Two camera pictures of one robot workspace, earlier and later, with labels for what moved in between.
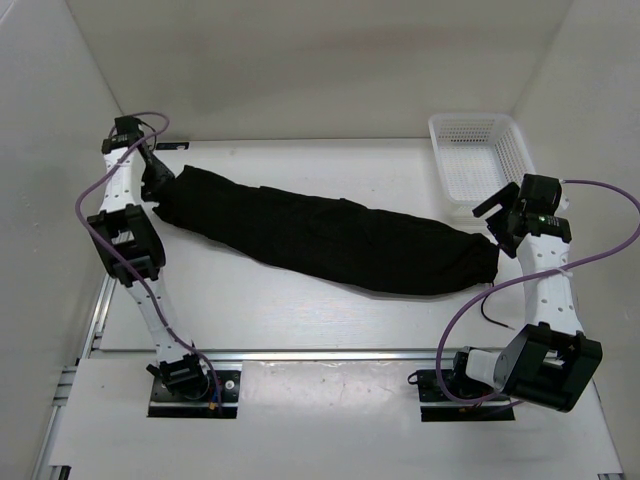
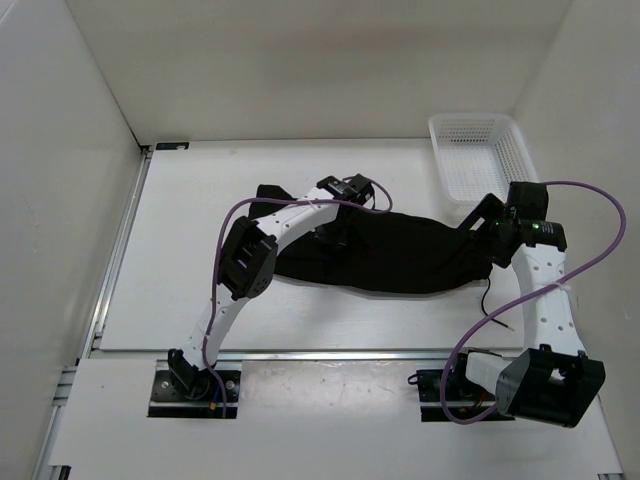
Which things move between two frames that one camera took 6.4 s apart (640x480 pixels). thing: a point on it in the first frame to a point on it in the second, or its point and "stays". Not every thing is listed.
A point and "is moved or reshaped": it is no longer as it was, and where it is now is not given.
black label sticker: x=171 y=145 stays
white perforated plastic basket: x=478 y=156 stays
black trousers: x=306 y=235 is moved or reshaped
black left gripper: x=163 y=176 to x=337 y=240
